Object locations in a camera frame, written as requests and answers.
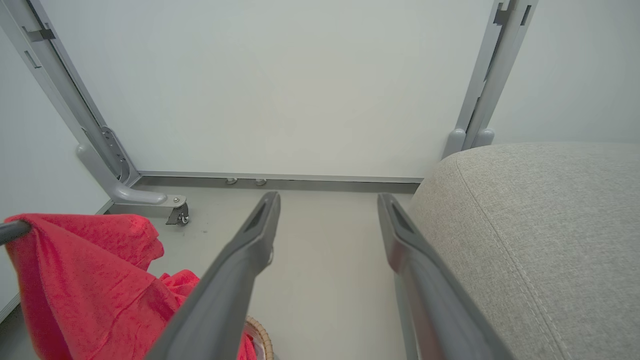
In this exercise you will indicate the red towel garment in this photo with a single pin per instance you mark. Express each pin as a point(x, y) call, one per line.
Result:
point(95, 285)

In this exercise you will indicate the grey partition frame post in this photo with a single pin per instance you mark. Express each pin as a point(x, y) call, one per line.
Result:
point(487, 80)

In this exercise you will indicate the woven wicker laundry basket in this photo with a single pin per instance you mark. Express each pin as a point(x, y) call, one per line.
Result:
point(261, 337)

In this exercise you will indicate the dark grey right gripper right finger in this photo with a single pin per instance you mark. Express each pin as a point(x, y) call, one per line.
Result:
point(430, 295)

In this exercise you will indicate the grey partition frame with caster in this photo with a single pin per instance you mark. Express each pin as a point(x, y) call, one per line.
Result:
point(75, 115)

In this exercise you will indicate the beige fabric sofa seat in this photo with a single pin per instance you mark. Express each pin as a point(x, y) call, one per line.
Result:
point(540, 245)

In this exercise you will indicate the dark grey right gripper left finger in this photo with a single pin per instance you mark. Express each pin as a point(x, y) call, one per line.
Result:
point(225, 295)

